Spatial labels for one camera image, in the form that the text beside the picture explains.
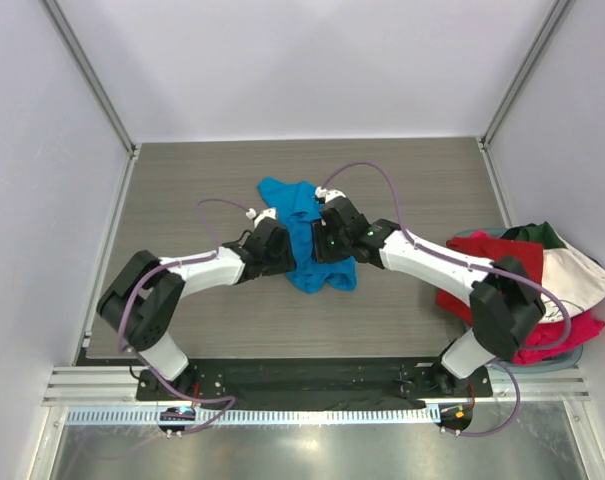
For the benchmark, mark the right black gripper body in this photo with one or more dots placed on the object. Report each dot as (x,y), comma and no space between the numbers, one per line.
(320,241)

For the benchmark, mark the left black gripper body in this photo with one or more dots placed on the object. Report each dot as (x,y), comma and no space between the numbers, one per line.
(284,248)

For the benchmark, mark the blue t shirt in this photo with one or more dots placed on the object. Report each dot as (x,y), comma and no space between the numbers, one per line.
(297,208)

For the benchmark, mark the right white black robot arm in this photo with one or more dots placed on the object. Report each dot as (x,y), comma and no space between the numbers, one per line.
(505,305)

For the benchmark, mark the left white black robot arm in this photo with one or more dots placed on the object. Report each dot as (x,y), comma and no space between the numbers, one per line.
(140,303)

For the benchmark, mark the dark green t shirt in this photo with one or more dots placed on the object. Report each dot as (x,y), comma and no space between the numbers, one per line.
(543,234)

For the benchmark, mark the pink t shirt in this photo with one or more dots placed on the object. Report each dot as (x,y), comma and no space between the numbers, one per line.
(550,328)

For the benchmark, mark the white t shirt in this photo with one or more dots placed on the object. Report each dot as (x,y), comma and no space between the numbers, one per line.
(575,279)

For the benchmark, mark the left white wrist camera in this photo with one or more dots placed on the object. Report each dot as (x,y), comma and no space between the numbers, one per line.
(257,216)

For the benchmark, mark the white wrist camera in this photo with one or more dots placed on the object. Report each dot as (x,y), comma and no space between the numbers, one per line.
(257,216)
(325,195)

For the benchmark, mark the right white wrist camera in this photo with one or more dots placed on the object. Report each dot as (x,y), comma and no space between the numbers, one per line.
(325,195)

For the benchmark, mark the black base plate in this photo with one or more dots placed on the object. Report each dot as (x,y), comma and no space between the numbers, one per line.
(328,384)

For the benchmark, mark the perforated metal rail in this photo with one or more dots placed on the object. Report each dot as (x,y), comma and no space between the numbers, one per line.
(183,415)

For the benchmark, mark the right aluminium frame post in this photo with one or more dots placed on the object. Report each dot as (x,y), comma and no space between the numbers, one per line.
(550,25)

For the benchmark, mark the aluminium frame post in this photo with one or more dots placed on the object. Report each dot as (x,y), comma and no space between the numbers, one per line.
(77,53)
(550,25)

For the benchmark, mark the left aluminium frame post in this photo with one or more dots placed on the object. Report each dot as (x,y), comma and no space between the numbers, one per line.
(77,53)

